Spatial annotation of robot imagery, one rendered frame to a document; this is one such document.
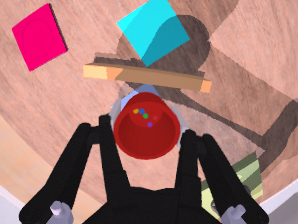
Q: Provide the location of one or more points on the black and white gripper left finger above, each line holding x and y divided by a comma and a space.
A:
53, 203

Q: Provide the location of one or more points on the red cup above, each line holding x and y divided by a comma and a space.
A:
135, 138

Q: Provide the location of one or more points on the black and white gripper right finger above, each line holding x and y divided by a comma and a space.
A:
233, 203

